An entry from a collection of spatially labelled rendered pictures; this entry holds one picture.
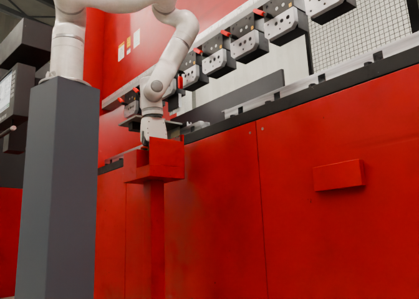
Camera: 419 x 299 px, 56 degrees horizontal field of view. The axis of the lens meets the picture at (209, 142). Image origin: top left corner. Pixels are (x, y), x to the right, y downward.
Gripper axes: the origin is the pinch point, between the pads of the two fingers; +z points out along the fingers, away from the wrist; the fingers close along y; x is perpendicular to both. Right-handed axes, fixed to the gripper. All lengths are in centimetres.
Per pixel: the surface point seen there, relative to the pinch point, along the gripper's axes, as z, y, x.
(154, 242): 32.3, 2.0, -2.2
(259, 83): -49, -89, -18
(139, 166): 3.5, 5.0, -4.5
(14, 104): -57, 16, -133
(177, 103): -34, -36, -31
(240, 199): 20.2, -16.0, 27.1
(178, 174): 7.9, -6.5, 4.8
